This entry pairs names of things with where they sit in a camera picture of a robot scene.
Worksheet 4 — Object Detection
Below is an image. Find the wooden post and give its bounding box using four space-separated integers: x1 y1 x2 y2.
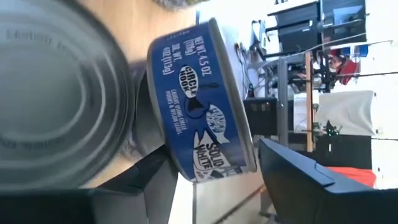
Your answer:
304 51 314 153

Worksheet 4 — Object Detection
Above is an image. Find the black cloth partition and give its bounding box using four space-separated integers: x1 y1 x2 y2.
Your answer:
313 133 373 170

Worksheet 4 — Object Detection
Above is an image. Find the grey metal post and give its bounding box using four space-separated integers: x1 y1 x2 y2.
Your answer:
276 57 290 147

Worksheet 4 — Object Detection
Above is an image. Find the black cabinet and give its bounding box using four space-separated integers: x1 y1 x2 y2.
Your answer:
244 98 279 136

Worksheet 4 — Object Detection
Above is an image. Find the orange cloth partition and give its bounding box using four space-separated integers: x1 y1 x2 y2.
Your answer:
325 166 377 190

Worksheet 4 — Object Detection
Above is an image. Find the black background desk unit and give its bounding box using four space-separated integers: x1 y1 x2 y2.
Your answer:
267 0 368 54

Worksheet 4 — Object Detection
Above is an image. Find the white cloth partition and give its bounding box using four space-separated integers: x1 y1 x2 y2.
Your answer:
317 90 376 137

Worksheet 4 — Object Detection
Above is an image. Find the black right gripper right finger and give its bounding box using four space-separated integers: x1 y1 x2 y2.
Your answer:
258 138 398 224

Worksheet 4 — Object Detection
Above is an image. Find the silver embossed lid seafood can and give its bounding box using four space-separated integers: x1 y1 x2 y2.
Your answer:
0 0 137 191

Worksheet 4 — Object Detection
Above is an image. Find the person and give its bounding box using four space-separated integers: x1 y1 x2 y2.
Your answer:
328 54 360 86

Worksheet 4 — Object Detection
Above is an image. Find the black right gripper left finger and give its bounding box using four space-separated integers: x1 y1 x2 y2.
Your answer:
0 146 180 224

